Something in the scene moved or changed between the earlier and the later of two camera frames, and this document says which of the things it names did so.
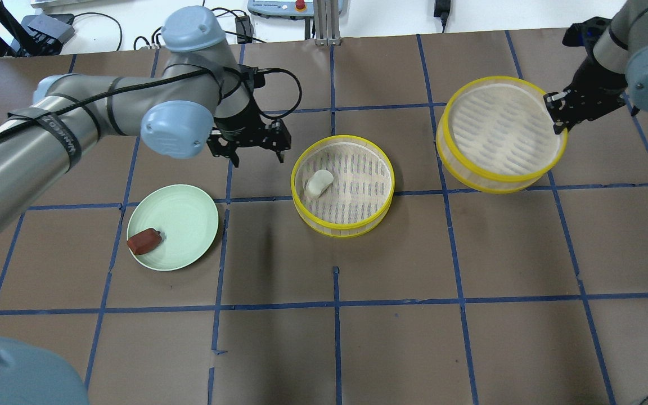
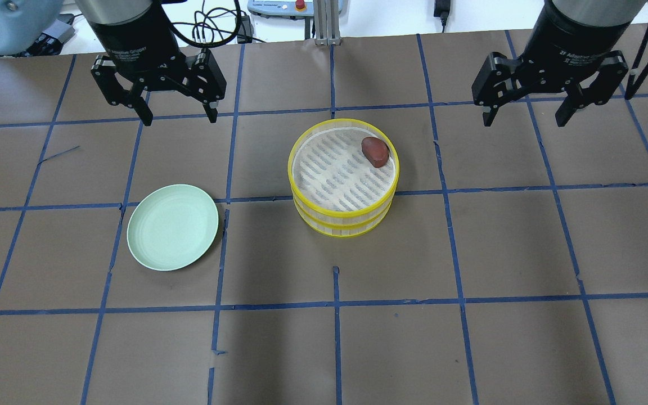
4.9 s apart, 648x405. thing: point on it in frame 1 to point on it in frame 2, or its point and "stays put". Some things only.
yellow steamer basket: x=496 y=135 to x=343 y=174
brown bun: x=144 y=241 to x=376 y=152
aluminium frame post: x=326 y=20 stays put
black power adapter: x=441 y=9 stays put
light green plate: x=185 y=216 stays put
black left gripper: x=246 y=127 to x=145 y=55
